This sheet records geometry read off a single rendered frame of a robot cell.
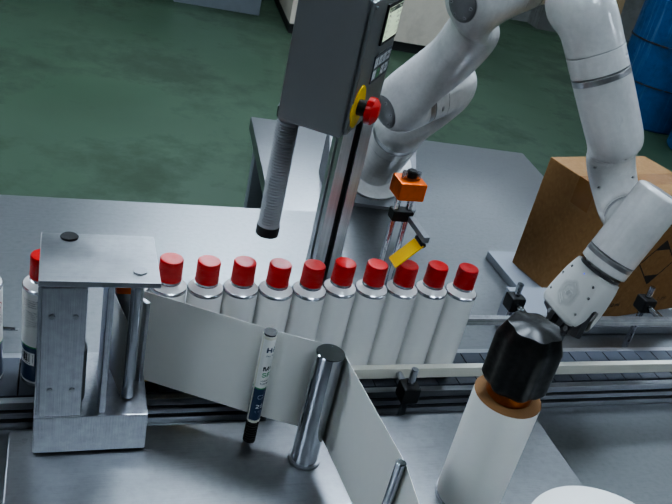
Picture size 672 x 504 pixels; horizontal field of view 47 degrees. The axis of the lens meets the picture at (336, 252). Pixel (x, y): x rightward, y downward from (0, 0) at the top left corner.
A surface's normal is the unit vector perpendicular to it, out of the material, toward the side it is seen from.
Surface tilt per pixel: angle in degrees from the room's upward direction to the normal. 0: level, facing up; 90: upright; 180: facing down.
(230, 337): 90
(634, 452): 0
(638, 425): 0
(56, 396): 90
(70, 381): 90
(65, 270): 0
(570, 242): 90
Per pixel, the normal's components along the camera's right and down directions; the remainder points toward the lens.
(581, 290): -0.79, -0.32
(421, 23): 0.17, 0.51
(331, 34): -0.32, 0.40
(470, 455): -0.63, 0.26
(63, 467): 0.21, -0.85
